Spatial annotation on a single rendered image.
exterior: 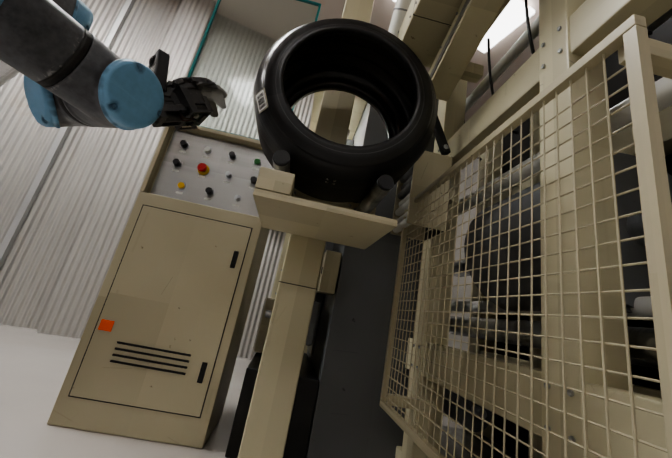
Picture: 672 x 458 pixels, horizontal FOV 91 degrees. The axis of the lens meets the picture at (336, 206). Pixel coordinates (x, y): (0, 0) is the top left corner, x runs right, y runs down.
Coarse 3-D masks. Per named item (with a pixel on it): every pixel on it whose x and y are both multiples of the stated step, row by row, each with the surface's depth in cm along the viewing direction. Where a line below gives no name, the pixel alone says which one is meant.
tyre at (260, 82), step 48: (288, 48) 95; (336, 48) 116; (384, 48) 103; (288, 96) 120; (384, 96) 126; (432, 96) 98; (288, 144) 89; (336, 144) 88; (384, 144) 90; (336, 192) 99
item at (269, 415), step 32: (352, 0) 152; (352, 96) 137; (320, 128) 131; (288, 256) 115; (320, 256) 116; (288, 288) 112; (288, 320) 109; (288, 352) 106; (256, 384) 102; (288, 384) 103; (256, 416) 100; (288, 416) 101; (256, 448) 97
